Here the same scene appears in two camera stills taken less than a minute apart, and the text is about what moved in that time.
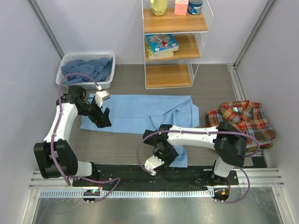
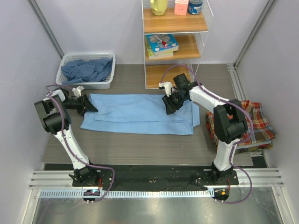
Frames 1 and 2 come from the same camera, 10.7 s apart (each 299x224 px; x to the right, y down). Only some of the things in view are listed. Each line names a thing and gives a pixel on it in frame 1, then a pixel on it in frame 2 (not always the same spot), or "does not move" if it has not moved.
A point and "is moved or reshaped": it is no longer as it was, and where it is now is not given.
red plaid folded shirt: [248, 118] does not move
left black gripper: [101, 120] → [86, 106]
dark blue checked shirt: [99, 70] does not move
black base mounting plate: [134, 176] does not move
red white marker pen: [163, 42] does not move
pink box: [181, 7] does not move
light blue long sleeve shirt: [137, 114] is moved or reshaped
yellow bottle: [159, 7] does not move
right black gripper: [167, 161] → [171, 108]
